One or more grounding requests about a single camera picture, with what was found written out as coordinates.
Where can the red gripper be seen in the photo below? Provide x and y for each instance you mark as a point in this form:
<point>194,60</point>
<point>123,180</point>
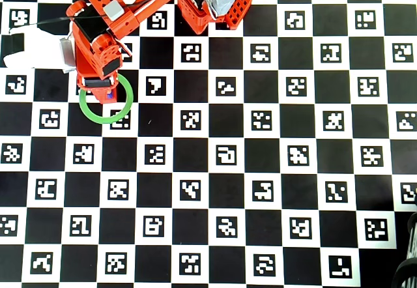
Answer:
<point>96,81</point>

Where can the blue cube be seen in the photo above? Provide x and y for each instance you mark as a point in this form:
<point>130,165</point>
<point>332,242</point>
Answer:
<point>111,95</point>

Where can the black white marker checkerboard mat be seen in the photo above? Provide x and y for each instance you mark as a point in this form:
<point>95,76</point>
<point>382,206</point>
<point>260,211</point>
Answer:
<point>260,138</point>

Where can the black flexible tripod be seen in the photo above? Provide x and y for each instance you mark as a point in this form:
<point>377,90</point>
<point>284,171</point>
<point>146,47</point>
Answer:
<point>408,268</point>

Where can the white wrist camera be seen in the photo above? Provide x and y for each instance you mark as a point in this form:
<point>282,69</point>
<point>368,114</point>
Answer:
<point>36,51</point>

